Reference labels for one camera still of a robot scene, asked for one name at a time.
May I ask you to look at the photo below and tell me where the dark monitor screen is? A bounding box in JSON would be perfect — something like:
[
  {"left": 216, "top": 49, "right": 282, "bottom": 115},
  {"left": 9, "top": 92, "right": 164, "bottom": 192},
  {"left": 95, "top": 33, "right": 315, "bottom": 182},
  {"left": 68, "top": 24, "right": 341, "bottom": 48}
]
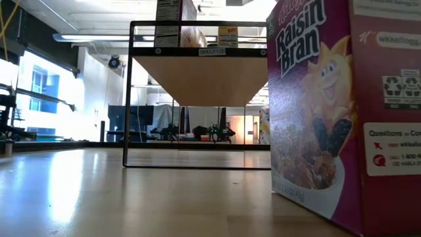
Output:
[{"left": 107, "top": 105, "right": 155, "bottom": 132}]

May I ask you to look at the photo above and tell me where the black metal table frame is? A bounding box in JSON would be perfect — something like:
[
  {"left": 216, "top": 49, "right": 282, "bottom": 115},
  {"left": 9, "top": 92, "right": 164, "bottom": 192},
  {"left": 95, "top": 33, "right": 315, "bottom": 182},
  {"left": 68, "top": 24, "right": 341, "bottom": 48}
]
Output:
[{"left": 0, "top": 140, "right": 271, "bottom": 154}]

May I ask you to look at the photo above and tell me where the yellow hanging cable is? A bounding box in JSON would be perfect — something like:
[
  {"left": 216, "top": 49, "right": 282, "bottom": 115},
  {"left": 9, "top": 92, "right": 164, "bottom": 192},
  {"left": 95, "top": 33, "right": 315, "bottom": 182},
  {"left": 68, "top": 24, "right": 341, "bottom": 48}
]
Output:
[{"left": 0, "top": 0, "right": 20, "bottom": 63}]

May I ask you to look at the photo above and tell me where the colourful floral panel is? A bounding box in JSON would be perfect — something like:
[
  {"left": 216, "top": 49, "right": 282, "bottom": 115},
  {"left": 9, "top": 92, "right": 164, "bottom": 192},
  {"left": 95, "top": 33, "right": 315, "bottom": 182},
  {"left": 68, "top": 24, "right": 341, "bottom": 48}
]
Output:
[{"left": 259, "top": 107, "right": 270, "bottom": 145}]

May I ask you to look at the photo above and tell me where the long ceiling light strip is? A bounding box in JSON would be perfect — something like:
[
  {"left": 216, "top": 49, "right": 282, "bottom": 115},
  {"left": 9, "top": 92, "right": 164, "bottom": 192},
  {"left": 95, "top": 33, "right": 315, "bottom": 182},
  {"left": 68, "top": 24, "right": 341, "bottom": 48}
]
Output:
[{"left": 52, "top": 32, "right": 267, "bottom": 43}]

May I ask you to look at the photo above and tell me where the black background robot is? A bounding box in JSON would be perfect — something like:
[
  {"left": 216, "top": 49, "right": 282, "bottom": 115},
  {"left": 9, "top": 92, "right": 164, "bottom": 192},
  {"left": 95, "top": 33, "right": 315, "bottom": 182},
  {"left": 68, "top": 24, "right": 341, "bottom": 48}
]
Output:
[{"left": 192, "top": 124, "right": 237, "bottom": 143}]

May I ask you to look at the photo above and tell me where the wooden shelf with black frame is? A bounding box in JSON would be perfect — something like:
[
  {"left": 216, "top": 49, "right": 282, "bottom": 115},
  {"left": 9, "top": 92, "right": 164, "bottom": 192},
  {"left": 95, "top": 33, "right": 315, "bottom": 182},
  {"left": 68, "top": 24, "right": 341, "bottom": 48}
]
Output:
[{"left": 122, "top": 20, "right": 272, "bottom": 171}]

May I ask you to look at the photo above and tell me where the magenta raisin bran cereal box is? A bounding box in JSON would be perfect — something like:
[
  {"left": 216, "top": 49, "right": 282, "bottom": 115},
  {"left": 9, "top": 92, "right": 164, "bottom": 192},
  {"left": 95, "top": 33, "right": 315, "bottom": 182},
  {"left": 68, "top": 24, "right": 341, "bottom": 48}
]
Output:
[
  {"left": 265, "top": 0, "right": 421, "bottom": 237},
  {"left": 154, "top": 0, "right": 209, "bottom": 49}
]

